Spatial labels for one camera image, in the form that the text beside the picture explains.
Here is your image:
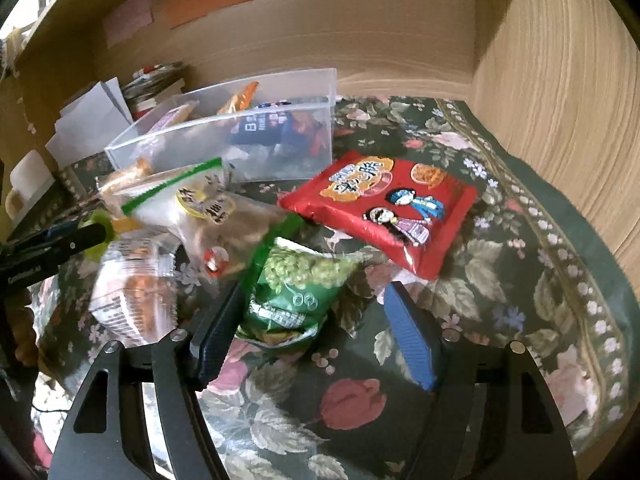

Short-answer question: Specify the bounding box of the clear plastic container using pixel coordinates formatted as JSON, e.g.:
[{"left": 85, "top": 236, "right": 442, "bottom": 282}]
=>
[{"left": 104, "top": 67, "right": 338, "bottom": 186}]

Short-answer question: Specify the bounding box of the orange snack packet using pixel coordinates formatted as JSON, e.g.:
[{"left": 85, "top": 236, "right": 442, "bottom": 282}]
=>
[{"left": 216, "top": 81, "right": 261, "bottom": 116}]

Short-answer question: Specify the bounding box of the red snack packet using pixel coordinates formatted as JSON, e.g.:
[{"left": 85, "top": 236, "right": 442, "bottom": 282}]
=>
[{"left": 277, "top": 149, "right": 480, "bottom": 281}]

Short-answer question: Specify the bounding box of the stack of books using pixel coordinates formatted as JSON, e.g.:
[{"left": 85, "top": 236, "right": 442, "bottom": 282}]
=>
[{"left": 120, "top": 61, "right": 190, "bottom": 113}]

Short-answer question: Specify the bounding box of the green pea snack packet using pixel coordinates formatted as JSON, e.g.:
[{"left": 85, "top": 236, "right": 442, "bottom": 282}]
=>
[{"left": 235, "top": 237, "right": 363, "bottom": 351}]

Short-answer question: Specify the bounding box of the dark blue snack packet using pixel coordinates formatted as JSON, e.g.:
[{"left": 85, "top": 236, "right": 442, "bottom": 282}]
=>
[{"left": 225, "top": 101, "right": 331, "bottom": 161}]

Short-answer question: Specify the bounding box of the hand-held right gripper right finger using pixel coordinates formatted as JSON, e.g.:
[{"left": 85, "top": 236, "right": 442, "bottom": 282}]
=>
[{"left": 382, "top": 281, "right": 581, "bottom": 480}]

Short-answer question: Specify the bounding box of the white folded paper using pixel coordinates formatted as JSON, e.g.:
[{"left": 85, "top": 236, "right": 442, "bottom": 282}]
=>
[{"left": 45, "top": 77, "right": 135, "bottom": 168}]

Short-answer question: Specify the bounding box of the yellow-green round object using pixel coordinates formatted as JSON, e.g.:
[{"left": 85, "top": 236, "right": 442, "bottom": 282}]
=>
[{"left": 81, "top": 210, "right": 120, "bottom": 261}]

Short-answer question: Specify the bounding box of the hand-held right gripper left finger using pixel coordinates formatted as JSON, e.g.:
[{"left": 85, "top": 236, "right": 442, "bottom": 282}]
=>
[{"left": 47, "top": 282, "right": 246, "bottom": 480}]

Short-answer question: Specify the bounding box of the pink paper note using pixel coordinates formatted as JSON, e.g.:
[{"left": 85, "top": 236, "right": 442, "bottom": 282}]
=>
[{"left": 102, "top": 0, "right": 156, "bottom": 48}]

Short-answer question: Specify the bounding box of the pale pink snack packet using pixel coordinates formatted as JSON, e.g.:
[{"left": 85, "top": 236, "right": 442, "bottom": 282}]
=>
[{"left": 145, "top": 101, "right": 198, "bottom": 133}]

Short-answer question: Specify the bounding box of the clear bag with green strip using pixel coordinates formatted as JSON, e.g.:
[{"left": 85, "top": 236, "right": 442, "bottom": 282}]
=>
[{"left": 97, "top": 157, "right": 296, "bottom": 281}]

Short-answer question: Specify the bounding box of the floral green tablecloth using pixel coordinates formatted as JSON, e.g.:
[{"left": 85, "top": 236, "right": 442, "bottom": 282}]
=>
[{"left": 30, "top": 94, "right": 640, "bottom": 480}]

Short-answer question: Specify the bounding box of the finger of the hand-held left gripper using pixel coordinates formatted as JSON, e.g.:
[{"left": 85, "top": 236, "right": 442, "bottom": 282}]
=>
[{"left": 0, "top": 221, "right": 115, "bottom": 263}]

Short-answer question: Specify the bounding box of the clear packet of brown cakes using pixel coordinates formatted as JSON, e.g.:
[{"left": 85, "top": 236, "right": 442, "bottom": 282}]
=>
[{"left": 87, "top": 232, "right": 188, "bottom": 348}]

